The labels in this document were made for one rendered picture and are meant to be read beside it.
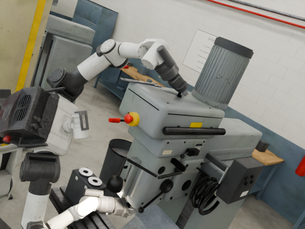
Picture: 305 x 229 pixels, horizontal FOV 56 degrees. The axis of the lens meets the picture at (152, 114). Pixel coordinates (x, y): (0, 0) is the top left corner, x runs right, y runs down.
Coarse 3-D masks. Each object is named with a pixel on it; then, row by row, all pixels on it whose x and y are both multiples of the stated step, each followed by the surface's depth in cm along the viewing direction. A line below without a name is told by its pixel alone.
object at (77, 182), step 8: (88, 168) 192; (72, 176) 184; (80, 176) 180; (88, 176) 182; (96, 176) 187; (72, 184) 184; (80, 184) 179; (88, 184) 175; (96, 184) 176; (104, 184) 182; (72, 192) 184; (80, 192) 179; (104, 192) 182; (72, 200) 184
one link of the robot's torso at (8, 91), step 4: (0, 92) 146; (4, 92) 147; (8, 92) 150; (0, 96) 146; (4, 96) 147; (8, 96) 149; (0, 100) 144; (4, 100) 146; (0, 104) 142; (0, 108) 141
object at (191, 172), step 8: (192, 160) 148; (200, 160) 153; (192, 168) 150; (176, 176) 146; (184, 176) 149; (192, 176) 155; (176, 184) 147; (184, 184) 152; (168, 192) 148; (176, 192) 151; (184, 192) 158; (168, 200) 150
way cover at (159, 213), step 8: (152, 208) 189; (136, 216) 191; (152, 216) 186; (160, 216) 184; (128, 224) 189; (136, 224) 187; (144, 224) 186; (152, 224) 184; (160, 224) 181; (168, 224) 179
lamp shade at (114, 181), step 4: (112, 176) 129; (116, 176) 128; (108, 180) 128; (112, 180) 127; (116, 180) 127; (120, 180) 128; (108, 184) 127; (112, 184) 126; (116, 184) 126; (120, 184) 127; (108, 188) 127; (112, 188) 126; (116, 188) 126; (120, 188) 128; (116, 192) 127
